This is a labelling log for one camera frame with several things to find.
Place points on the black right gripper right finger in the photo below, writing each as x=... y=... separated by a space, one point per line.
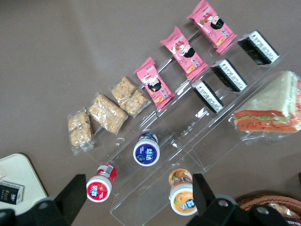
x=211 y=212

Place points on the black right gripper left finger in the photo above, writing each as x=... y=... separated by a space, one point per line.
x=61 y=207

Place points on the orange gum bottle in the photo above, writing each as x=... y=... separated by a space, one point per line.
x=181 y=197

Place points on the red gum bottle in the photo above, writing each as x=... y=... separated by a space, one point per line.
x=98 y=190

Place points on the beige plastic tray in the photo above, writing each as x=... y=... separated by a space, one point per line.
x=23 y=171

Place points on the purple gum bottle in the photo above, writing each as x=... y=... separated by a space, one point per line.
x=146 y=153

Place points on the brown wicker basket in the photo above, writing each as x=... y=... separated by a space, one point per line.
x=251 y=203

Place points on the black rice ball pack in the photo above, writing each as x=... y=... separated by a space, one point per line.
x=258 y=47
x=208 y=96
x=10 y=193
x=229 y=75

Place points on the clear acrylic stepped stand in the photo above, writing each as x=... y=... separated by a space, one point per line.
x=141 y=193
x=211 y=141

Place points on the clear-wrapped rice crisp pack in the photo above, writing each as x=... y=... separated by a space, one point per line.
x=282 y=208
x=80 y=130
x=130 y=97
x=107 y=113

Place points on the dark red cookie box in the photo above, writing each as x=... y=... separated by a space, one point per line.
x=294 y=221

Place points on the wrapped triangle sandwich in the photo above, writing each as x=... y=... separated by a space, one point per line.
x=268 y=110

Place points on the pink cartoon snack pack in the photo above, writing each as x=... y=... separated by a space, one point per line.
x=184 y=53
x=210 y=27
x=155 y=84

